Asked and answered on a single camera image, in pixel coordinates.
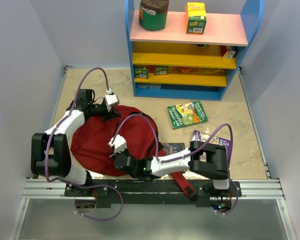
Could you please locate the red backpack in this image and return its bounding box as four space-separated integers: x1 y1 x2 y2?
69 104 197 200

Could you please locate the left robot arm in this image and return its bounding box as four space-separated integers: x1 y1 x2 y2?
30 89 120 196

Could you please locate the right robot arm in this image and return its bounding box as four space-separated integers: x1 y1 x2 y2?
108 137 231 197

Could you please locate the dark tale of two cities book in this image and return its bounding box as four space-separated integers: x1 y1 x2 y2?
162 142 185 155

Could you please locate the small green box left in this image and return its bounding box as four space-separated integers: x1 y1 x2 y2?
133 66 149 79

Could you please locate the small green box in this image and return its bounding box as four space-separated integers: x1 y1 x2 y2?
154 65 169 76
133 66 149 79

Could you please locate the purple treehouse book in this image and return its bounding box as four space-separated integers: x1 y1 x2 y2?
191 130 233 164

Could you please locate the green treehouse book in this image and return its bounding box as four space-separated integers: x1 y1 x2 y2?
167 100 208 130

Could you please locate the small green box right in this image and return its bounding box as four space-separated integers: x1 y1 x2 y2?
154 65 169 76

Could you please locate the blue colourful shelf unit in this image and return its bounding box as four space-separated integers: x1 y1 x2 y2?
125 0 264 101

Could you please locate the orange snack packet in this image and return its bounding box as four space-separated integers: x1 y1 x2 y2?
178 66 194 74

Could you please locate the green brown canister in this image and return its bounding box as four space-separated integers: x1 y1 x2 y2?
139 0 169 31

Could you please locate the orange green box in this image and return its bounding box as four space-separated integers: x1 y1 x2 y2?
185 2 207 35

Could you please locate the red white small box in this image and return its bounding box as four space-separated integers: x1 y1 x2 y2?
222 49 237 59

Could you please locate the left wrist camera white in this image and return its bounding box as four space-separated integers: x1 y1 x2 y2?
105 88 120 112

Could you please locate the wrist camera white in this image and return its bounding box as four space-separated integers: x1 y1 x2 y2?
108 134 127 155
105 88 120 112

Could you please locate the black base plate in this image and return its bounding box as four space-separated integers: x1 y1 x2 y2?
64 179 242 209

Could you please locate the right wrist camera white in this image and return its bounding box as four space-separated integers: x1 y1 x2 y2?
108 134 127 155

